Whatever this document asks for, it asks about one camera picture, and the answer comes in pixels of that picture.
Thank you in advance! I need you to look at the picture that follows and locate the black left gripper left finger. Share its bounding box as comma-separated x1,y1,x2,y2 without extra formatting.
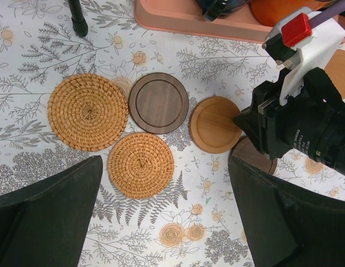
0,156,103,266

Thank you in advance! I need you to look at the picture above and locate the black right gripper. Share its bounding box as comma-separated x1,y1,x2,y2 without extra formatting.
233,67,345,176

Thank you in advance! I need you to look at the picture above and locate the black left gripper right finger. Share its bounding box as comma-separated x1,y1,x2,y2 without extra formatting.
228,157,345,266

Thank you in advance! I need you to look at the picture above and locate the dark wooden coaster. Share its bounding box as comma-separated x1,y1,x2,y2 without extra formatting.
129,72,189,135
229,136,278,175

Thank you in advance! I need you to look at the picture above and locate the light wooden coaster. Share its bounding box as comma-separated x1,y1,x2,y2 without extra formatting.
325,50,345,99
189,96,242,154

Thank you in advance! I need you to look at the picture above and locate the woven cork coaster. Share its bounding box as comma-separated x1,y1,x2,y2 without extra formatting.
47,74,129,152
107,132,175,199

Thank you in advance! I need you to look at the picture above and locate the dark blue mug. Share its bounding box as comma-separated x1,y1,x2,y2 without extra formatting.
195,0,249,22

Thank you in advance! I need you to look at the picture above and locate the floral table mat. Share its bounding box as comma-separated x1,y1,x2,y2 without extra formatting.
0,0,345,267

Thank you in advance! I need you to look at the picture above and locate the orange mug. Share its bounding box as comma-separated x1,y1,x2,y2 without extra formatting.
249,0,331,27

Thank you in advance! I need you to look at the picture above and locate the pink serving tray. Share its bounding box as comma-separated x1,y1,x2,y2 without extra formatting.
133,0,345,44

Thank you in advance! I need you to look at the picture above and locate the black music stand tripod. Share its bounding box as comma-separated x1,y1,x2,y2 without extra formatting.
67,0,88,37

